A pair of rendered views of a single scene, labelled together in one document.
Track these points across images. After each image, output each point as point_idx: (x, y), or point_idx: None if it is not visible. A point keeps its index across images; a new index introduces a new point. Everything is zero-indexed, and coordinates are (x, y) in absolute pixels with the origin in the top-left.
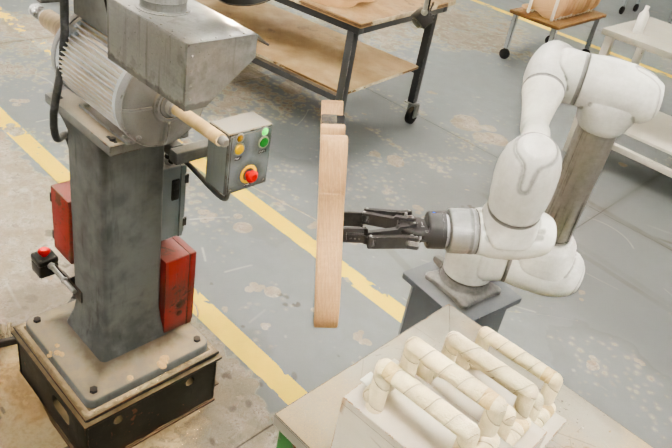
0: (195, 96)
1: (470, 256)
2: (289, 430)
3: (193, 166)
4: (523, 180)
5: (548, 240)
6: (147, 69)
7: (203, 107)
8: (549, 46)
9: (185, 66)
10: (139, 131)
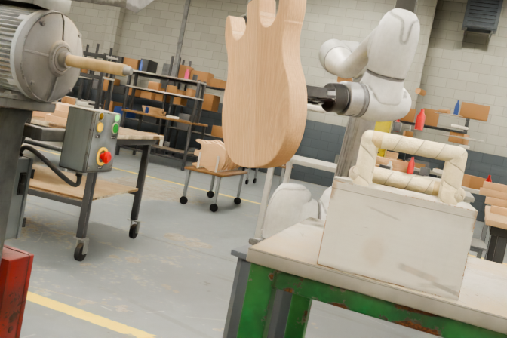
0: None
1: (290, 216)
2: (269, 254)
3: (44, 156)
4: (403, 32)
5: (409, 99)
6: None
7: (136, 12)
8: (331, 39)
9: None
10: (34, 75)
